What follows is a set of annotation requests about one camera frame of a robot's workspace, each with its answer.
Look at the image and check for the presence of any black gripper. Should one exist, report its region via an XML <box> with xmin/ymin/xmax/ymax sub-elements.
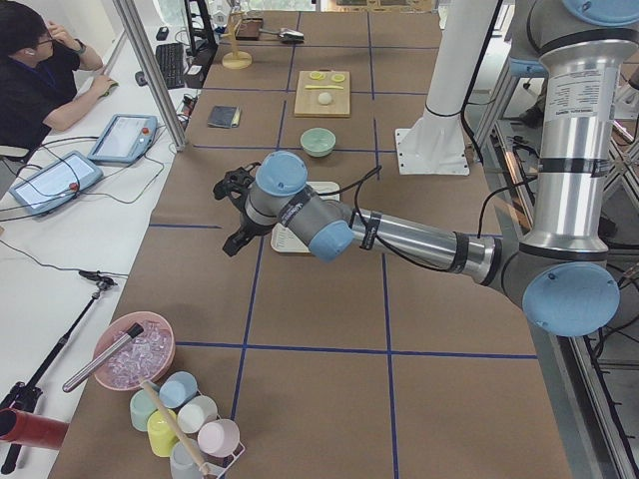
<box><xmin>223</xmin><ymin>194</ymin><xmax>273</xmax><ymax>256</ymax></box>

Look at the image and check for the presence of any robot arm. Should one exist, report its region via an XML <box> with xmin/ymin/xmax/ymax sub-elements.
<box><xmin>214</xmin><ymin>1</ymin><xmax>638</xmax><ymax>337</ymax></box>

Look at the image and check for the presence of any mint green bowl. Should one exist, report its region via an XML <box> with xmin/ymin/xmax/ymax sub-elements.
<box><xmin>300</xmin><ymin>128</ymin><xmax>336</xmax><ymax>158</ymax></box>

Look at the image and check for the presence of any pink bowl with ice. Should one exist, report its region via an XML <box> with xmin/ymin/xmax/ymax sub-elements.
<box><xmin>94</xmin><ymin>311</ymin><xmax>176</xmax><ymax>391</ymax></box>

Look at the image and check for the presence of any white bear tray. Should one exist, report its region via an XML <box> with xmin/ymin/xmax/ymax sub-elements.
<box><xmin>271</xmin><ymin>182</ymin><xmax>352</xmax><ymax>261</ymax></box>

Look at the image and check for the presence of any grey folded cloth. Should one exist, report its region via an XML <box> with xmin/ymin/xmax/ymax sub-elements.
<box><xmin>207</xmin><ymin>105</ymin><xmax>242</xmax><ymax>129</ymax></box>

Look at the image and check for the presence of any metal rod tool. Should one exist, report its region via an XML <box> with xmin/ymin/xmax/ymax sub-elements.
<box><xmin>62</xmin><ymin>322</ymin><xmax>144</xmax><ymax>393</ymax></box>

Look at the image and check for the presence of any wooden cutting board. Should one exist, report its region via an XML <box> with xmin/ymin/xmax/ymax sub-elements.
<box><xmin>294</xmin><ymin>70</ymin><xmax>350</xmax><ymax>118</ymax></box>

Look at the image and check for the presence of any teach pendant tablet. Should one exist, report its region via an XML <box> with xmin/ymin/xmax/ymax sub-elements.
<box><xmin>88</xmin><ymin>114</ymin><xmax>158</xmax><ymax>165</ymax></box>
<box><xmin>9</xmin><ymin>151</ymin><xmax>103</xmax><ymax>216</ymax></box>

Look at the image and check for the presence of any light blue cup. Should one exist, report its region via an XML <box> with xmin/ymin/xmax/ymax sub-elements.
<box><xmin>159</xmin><ymin>371</ymin><xmax>198</xmax><ymax>408</ymax></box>

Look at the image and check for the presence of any yellow plastic knife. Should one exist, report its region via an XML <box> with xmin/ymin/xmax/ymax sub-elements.
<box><xmin>304</xmin><ymin>84</ymin><xmax>344</xmax><ymax>90</ymax></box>

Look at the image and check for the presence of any wooden mug tree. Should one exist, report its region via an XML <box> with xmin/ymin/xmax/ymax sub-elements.
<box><xmin>222</xmin><ymin>1</ymin><xmax>253</xmax><ymax>70</ymax></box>

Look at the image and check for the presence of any white cup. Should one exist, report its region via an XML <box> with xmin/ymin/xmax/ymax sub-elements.
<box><xmin>177</xmin><ymin>395</ymin><xmax>218</xmax><ymax>434</ymax></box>

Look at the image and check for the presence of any pale green cup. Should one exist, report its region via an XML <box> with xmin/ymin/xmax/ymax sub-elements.
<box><xmin>129</xmin><ymin>389</ymin><xmax>157</xmax><ymax>432</ymax></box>

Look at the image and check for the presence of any black keyboard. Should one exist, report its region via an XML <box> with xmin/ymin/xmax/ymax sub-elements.
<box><xmin>155</xmin><ymin>42</ymin><xmax>186</xmax><ymax>90</ymax></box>

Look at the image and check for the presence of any pink cup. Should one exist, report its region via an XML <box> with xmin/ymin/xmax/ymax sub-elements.
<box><xmin>197</xmin><ymin>419</ymin><xmax>240</xmax><ymax>458</ymax></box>

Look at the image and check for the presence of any metal scoop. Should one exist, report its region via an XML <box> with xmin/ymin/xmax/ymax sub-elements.
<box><xmin>259</xmin><ymin>28</ymin><xmax>305</xmax><ymax>45</ymax></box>

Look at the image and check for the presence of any yellow cup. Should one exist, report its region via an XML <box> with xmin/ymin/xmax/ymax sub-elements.
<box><xmin>147</xmin><ymin>410</ymin><xmax>179</xmax><ymax>458</ymax></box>

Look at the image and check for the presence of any grey cup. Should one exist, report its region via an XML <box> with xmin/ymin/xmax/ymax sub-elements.
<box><xmin>169</xmin><ymin>442</ymin><xmax>203</xmax><ymax>479</ymax></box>

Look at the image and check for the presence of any seated person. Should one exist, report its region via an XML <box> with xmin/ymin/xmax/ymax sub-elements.
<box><xmin>1</xmin><ymin>1</ymin><xmax>117</xmax><ymax>152</ymax></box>

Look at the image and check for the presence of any black tripod stick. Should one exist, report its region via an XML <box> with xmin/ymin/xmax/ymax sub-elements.
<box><xmin>0</xmin><ymin>269</ymin><xmax>119</xmax><ymax>475</ymax></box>

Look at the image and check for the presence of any red cylinder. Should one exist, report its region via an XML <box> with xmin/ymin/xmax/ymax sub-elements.
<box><xmin>1</xmin><ymin>408</ymin><xmax>69</xmax><ymax>450</ymax></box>

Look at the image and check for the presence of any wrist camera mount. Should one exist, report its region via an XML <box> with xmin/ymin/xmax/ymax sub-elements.
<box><xmin>213</xmin><ymin>162</ymin><xmax>261</xmax><ymax>205</ymax></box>

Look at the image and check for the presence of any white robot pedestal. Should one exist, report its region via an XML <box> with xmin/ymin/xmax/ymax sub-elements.
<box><xmin>395</xmin><ymin>0</ymin><xmax>501</xmax><ymax>176</ymax></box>

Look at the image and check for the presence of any white wire cup rack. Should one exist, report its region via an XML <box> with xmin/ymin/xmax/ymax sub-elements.
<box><xmin>212</xmin><ymin>434</ymin><xmax>244</xmax><ymax>466</ymax></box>

